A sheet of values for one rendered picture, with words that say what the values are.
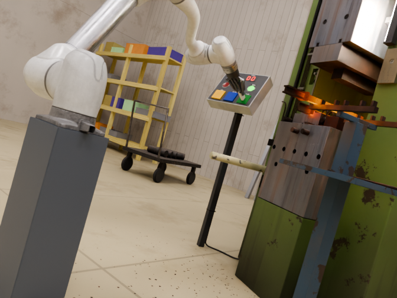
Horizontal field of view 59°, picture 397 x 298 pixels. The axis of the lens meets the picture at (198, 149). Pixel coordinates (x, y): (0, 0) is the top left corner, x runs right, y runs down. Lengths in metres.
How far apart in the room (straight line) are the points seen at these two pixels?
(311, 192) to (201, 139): 5.74
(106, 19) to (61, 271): 0.98
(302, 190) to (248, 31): 5.97
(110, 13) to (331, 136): 1.12
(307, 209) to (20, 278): 1.21
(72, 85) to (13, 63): 6.81
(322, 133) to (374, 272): 0.65
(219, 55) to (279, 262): 1.11
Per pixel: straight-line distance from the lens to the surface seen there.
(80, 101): 1.24
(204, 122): 7.41
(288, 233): 1.81
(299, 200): 1.79
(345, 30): 2.03
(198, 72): 7.88
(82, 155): 1.25
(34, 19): 8.21
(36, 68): 1.42
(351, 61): 2.04
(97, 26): 1.54
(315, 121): 1.92
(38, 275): 1.35
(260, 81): 2.30
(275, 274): 1.86
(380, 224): 1.74
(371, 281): 1.78
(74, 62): 1.26
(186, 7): 1.70
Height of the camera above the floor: 0.68
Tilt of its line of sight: 1 degrees down
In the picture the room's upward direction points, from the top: 16 degrees clockwise
